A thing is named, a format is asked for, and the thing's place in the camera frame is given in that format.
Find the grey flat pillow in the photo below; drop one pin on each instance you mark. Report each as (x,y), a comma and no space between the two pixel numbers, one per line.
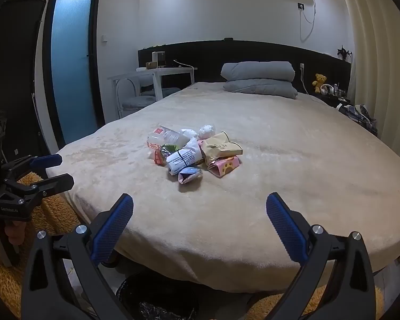
(263,89)

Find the cream curtain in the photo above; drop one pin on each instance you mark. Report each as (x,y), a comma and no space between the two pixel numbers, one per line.
(376,56)

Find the white headphones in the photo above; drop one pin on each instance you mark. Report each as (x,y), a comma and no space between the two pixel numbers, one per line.
(326,90)

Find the white table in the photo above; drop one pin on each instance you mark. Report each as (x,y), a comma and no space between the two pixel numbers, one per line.
(160,71)

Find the pink snack packet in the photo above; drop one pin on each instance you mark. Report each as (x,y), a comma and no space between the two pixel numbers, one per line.
(223,167)

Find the beige paper bag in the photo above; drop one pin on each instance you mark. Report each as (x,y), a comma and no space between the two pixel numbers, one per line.
(220,146)

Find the black cabinet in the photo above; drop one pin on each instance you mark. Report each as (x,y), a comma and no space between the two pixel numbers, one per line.
(15,73)

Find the white tissue ball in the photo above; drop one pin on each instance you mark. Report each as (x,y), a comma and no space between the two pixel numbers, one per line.
(206,131)

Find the blue white plastic packet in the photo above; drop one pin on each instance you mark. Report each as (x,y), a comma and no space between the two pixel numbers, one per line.
(190,175)

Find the black figurine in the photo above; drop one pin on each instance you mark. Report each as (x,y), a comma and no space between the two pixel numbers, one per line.
(344,52)

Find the person's left hand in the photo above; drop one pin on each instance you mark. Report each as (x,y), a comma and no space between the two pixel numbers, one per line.
(15,235)

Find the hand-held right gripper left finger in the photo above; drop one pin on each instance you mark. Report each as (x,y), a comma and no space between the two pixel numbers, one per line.
(111,230)

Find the grey rolled pillow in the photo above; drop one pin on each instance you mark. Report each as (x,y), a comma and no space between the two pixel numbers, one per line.
(256,71)

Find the black headboard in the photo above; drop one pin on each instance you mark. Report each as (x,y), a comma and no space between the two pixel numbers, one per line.
(200,55)

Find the crumpled colourful snack wrapper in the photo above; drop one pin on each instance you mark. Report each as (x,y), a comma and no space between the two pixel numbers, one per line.
(159,156)

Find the yellow teddy bear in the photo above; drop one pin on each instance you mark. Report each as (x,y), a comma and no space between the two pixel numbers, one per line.
(319,81)

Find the white tabletop appliance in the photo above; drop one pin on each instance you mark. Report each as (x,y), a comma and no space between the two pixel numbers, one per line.
(158,59)

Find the brown shaggy rug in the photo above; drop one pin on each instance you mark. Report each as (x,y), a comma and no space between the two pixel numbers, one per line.
(53,216)
(280,308)

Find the black bin with bag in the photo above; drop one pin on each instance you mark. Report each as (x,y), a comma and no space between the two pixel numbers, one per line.
(156,301)

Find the blue frosted glass door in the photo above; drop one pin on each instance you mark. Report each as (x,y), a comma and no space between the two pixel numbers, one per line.
(71,66)

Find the dark nightstand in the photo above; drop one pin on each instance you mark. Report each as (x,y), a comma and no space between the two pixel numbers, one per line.
(331,100)

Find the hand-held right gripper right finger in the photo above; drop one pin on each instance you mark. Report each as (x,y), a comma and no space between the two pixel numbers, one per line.
(286,230)

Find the white crumpled wrapper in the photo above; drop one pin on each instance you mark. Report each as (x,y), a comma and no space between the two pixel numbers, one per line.
(188,134)

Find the plaid cloth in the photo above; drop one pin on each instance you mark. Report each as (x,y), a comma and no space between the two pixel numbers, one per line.
(358,116)

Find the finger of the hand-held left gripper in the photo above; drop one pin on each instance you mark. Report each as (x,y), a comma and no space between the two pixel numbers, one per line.
(58,182)
(46,161)

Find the white printed packet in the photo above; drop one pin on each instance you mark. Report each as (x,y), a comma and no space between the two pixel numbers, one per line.
(183,158)

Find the clear plastic bottle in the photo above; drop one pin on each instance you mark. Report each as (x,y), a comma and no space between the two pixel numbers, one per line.
(168,136)

